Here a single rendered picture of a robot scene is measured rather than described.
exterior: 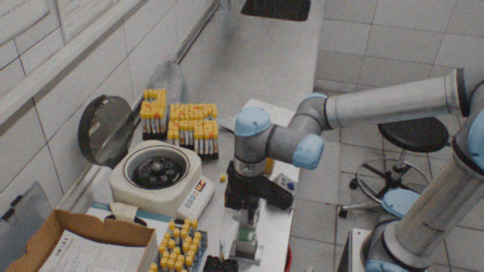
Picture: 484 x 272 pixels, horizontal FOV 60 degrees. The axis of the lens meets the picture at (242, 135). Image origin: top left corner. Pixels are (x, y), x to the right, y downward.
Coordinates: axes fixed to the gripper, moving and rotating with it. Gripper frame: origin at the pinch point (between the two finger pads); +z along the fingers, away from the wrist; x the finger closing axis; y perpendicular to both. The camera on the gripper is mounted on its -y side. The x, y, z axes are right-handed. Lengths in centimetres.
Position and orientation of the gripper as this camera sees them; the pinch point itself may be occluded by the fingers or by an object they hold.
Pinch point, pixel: (252, 224)
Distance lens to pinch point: 113.5
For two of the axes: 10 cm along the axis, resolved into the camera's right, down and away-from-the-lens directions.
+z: -0.4, 7.8, 6.2
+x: -2.1, 6.0, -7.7
